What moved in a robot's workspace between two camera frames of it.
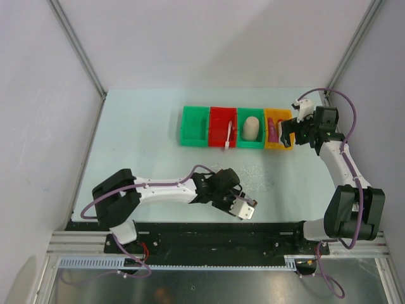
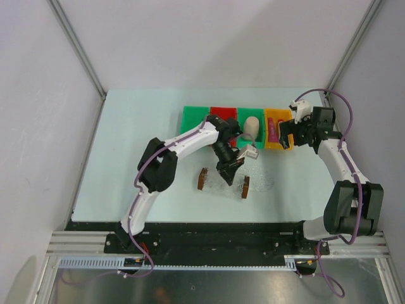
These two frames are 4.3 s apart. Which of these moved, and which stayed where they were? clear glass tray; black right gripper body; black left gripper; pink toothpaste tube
Moved: black left gripper
Stayed: clear glass tray; black right gripper body; pink toothpaste tube
